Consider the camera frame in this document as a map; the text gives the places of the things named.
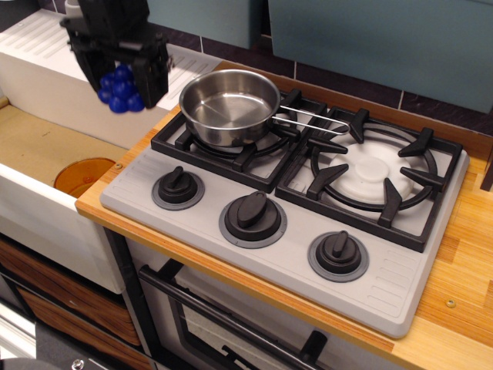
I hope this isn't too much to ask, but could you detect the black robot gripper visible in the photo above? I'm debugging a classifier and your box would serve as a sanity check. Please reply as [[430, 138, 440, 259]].
[[61, 0, 169, 109]]

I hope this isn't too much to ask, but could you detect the blue toy blueberry cluster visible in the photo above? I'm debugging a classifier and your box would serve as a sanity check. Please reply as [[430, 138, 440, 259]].
[[97, 64, 145, 114]]

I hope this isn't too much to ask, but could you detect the stainless steel pan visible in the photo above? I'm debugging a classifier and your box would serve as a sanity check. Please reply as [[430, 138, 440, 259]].
[[179, 69, 350, 147]]

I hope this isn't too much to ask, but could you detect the black left stove knob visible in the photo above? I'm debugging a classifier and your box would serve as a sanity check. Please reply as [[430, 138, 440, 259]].
[[152, 166, 205, 211]]

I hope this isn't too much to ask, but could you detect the black stove knob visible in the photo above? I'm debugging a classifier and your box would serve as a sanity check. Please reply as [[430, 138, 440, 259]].
[[152, 166, 205, 211], [307, 230, 370, 283], [219, 191, 287, 249]]

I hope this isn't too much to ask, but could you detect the black middle stove knob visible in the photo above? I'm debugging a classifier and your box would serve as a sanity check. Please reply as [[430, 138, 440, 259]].
[[219, 191, 287, 249]]

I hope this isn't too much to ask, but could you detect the black right stove knob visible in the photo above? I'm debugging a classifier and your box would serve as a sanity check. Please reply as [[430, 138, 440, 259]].
[[307, 230, 370, 283]]

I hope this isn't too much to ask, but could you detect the grey toy stove top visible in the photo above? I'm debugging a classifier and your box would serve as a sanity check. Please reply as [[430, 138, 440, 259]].
[[99, 72, 470, 340]]

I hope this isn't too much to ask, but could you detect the grey toy faucet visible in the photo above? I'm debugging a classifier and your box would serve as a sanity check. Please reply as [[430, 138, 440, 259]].
[[65, 0, 82, 18]]

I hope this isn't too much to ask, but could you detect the white toy sink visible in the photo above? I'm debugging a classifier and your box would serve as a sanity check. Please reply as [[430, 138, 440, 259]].
[[1, 10, 219, 294]]

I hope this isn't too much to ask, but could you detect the black left burner grate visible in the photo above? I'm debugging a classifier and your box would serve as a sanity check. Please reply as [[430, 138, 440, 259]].
[[151, 113, 310, 193]]

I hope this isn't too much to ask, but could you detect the black burner grate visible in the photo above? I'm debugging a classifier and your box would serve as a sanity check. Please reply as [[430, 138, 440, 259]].
[[151, 113, 310, 193], [275, 108, 468, 252]]

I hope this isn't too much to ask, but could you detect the teal cabinet left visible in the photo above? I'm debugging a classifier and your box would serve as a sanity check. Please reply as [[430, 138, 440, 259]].
[[148, 0, 263, 49]]

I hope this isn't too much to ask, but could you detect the teal cabinet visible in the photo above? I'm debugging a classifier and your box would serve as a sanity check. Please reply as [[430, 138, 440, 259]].
[[269, 1, 492, 113], [148, 0, 263, 49]]

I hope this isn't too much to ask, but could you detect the upper wooden drawer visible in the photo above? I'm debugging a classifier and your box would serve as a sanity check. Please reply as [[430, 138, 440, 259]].
[[1, 235, 139, 345]]

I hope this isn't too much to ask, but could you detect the wooden drawer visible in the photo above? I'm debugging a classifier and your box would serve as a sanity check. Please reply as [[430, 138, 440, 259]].
[[18, 288, 153, 370], [1, 235, 139, 345]]

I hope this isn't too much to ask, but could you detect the white right burner plate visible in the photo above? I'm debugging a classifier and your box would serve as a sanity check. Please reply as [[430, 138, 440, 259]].
[[318, 138, 428, 204]]

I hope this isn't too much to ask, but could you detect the lower wooden drawer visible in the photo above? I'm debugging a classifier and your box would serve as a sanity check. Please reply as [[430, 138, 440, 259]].
[[18, 288, 153, 370]]

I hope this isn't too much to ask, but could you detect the black right burner grate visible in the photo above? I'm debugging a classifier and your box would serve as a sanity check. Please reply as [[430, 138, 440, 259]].
[[275, 108, 468, 252]]

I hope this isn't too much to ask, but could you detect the teal cabinet right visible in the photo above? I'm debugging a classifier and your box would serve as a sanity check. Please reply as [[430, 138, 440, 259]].
[[269, 1, 492, 113]]

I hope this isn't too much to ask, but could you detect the oven door with handle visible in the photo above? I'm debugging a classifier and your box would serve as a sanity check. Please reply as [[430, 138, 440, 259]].
[[127, 240, 397, 369]]

